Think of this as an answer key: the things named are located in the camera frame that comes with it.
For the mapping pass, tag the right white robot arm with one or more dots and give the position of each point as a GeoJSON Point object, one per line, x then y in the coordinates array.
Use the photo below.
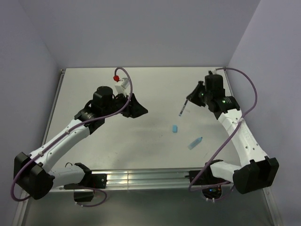
{"type": "Point", "coordinates": [256, 170]}

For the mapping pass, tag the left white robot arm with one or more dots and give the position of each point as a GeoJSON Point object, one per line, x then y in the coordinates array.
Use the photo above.
{"type": "Point", "coordinates": [34, 172]}

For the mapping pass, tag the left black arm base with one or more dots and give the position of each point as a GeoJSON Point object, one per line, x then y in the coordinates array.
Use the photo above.
{"type": "Point", "coordinates": [86, 190]}

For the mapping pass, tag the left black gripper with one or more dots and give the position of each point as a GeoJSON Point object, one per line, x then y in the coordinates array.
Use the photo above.
{"type": "Point", "coordinates": [134, 108]}

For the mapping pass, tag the aluminium rail frame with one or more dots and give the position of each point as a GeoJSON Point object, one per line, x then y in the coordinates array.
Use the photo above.
{"type": "Point", "coordinates": [128, 179]}

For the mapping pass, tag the blue highlighter pen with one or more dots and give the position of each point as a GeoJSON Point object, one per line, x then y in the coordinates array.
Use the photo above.
{"type": "Point", "coordinates": [194, 143]}

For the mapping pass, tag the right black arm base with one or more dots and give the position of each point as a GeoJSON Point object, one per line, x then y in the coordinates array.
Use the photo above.
{"type": "Point", "coordinates": [206, 178]}

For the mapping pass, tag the blue thin pen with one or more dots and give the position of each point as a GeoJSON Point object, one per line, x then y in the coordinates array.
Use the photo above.
{"type": "Point", "coordinates": [183, 108]}

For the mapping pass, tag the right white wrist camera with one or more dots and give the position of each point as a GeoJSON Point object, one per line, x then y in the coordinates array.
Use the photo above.
{"type": "Point", "coordinates": [212, 72]}

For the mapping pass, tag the blue pen cap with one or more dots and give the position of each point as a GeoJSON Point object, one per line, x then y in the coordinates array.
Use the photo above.
{"type": "Point", "coordinates": [174, 128]}

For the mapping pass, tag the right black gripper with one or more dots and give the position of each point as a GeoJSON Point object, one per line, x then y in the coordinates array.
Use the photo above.
{"type": "Point", "coordinates": [193, 97]}

